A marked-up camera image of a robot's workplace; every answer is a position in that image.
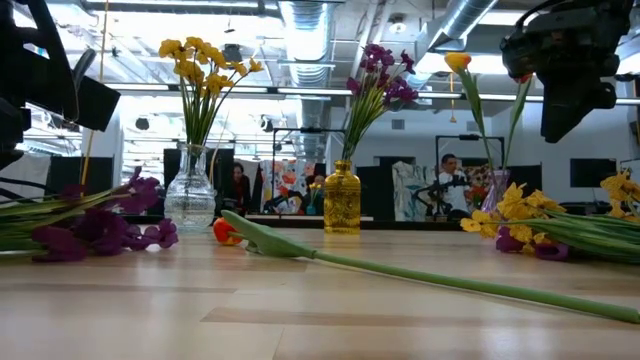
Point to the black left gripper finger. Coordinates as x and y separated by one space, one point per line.
10 130

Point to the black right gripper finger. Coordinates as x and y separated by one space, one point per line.
570 100

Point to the orange artificial tulip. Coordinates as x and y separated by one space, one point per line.
517 107
270 242

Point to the yellow artificial flower bunch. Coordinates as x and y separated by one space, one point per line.
622 187
520 200
189 67

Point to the yellow artificial tulip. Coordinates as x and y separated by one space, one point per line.
457 61

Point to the purple artificial flower bunch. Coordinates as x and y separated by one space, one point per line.
372 52
100 230
507 241

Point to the clear glass vase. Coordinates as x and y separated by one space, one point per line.
190 200

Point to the yellow glass vase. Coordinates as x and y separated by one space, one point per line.
342 200

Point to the pink glass vase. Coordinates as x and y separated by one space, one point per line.
500 187

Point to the small blue vase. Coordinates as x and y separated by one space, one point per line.
311 209

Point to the black partition panel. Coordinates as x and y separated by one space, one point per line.
70 175
225 170

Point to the black monitor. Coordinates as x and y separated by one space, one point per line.
592 172

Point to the white column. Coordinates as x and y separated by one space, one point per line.
117 165

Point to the flower print backdrop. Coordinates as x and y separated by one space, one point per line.
477 190

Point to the round ceiling fixture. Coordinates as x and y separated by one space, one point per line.
397 25

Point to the white teal cloth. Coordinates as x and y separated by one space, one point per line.
407 185

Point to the floral print cloth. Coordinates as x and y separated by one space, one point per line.
287 175

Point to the long ceiling light bar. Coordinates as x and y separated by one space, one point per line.
310 91

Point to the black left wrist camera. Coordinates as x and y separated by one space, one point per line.
100 105

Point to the black station frame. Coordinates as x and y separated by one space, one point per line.
310 130
470 136

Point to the silver ventilation duct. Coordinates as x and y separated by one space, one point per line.
306 30
462 17

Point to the black ceiling camera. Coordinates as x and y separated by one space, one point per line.
234 52

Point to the black aluminium table frame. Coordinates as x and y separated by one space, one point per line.
400 225

